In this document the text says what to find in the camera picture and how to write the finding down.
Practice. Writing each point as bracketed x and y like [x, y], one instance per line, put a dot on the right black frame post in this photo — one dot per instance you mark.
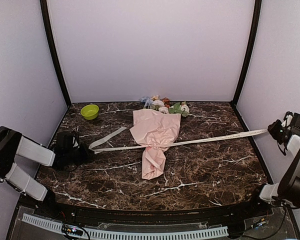
[248, 53]

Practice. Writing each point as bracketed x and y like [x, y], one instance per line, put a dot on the grey slotted cable duct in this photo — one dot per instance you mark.
[109, 231]

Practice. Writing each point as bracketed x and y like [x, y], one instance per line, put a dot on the left black frame post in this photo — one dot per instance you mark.
[53, 51]

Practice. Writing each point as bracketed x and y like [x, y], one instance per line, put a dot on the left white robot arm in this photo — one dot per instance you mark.
[13, 146]

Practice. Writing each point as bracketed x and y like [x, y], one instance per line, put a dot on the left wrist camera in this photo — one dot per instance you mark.
[66, 141]

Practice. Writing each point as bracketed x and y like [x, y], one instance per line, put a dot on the blue flower stem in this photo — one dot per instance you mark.
[147, 101]

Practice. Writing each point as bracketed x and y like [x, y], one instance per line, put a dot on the white rose stem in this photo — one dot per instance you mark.
[180, 108]
[164, 110]

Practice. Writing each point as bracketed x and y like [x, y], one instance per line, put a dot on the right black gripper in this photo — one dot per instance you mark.
[273, 129]

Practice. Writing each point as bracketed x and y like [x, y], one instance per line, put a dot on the pink wrapping paper sheet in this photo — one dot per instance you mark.
[153, 130]

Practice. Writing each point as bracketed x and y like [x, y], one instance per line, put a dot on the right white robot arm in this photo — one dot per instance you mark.
[287, 191]

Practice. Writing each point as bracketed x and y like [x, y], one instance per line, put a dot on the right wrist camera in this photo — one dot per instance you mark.
[291, 120]

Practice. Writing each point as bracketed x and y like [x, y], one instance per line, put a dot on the green plastic bowl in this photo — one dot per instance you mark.
[90, 112]

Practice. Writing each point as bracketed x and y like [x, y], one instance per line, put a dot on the beige printed ribbon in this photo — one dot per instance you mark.
[198, 141]

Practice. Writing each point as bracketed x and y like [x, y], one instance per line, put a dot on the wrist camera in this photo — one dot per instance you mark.
[291, 120]
[66, 141]

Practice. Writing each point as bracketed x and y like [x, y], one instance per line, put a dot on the peach and orange flower stem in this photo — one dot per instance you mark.
[162, 98]

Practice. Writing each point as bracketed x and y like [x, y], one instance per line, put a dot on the black frame post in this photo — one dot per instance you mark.
[53, 51]
[248, 53]

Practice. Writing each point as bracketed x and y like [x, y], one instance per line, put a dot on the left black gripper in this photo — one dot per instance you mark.
[85, 154]

